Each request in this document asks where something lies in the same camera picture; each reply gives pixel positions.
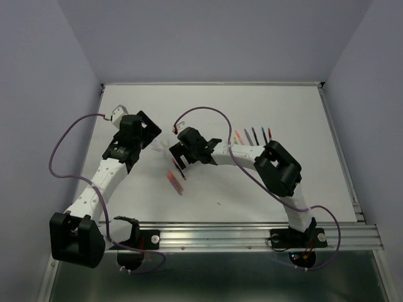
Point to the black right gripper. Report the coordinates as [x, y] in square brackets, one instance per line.
[177, 150]

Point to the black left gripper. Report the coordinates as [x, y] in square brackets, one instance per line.
[150, 131]

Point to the pink highlighter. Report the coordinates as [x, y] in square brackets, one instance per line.
[175, 183]

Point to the blue pen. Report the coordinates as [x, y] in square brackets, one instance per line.
[264, 135]

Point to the dark red pen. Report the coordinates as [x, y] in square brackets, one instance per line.
[179, 169]

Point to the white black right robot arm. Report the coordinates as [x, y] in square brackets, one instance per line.
[279, 172]

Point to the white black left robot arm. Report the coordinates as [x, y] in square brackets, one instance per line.
[83, 232]

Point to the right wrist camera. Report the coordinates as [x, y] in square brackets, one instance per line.
[178, 127]

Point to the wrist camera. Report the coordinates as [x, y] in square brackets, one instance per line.
[117, 114]
[178, 127]

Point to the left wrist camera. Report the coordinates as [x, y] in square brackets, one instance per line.
[117, 114]

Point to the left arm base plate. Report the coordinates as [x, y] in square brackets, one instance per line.
[127, 231]

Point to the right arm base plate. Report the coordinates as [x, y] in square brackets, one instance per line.
[288, 238]

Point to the aluminium rail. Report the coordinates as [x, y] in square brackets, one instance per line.
[251, 237]

